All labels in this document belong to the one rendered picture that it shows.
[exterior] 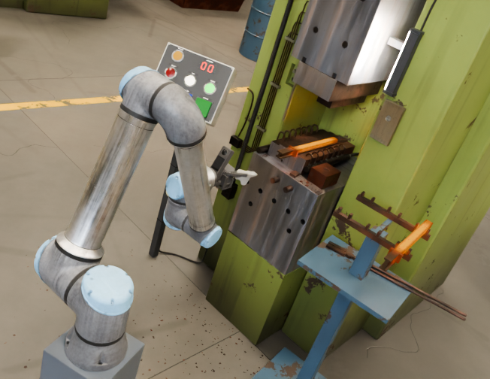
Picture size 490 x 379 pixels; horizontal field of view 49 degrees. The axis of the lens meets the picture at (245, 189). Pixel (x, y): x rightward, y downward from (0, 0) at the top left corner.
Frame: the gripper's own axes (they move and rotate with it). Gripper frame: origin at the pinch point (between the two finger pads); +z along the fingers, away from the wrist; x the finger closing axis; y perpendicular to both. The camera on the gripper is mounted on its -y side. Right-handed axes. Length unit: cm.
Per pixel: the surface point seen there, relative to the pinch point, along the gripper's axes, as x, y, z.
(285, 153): 0.6, 0.1, 26.0
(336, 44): 1, -49, 33
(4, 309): -59, 100, -61
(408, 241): 67, -3, 16
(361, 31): 10, -58, 33
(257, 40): -301, 73, 378
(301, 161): 5.7, 2.2, 32.8
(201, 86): -50, -9, 20
